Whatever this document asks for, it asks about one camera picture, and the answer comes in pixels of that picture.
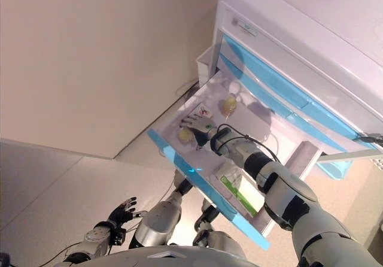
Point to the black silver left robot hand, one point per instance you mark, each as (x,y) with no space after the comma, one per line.
(121,214)

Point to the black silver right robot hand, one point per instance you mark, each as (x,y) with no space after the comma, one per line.
(202,127)

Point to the clear yellow medicine bottle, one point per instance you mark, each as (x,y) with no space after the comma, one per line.
(229,105)
(185,136)

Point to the blue white cart drawer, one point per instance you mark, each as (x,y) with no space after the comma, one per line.
(185,171)
(269,75)
(260,95)

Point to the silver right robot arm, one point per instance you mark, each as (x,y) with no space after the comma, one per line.
(293,195)

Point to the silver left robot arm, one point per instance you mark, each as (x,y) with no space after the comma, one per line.
(92,237)

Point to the pink white medicine box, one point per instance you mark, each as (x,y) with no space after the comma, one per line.
(203,109)

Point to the green white medicine box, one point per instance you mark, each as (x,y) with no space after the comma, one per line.
(239,195)

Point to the clear cart side basket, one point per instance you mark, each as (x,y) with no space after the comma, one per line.
(203,66)

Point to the grey robot torso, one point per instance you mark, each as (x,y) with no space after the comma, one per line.
(164,258)

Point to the light blue waste bin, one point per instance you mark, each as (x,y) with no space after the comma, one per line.
(335,169)

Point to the white blue medical cart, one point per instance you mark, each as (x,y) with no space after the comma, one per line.
(299,24)

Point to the white mesh basket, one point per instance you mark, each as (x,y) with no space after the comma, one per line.
(377,163)

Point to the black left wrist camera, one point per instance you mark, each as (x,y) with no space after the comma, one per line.
(118,236)

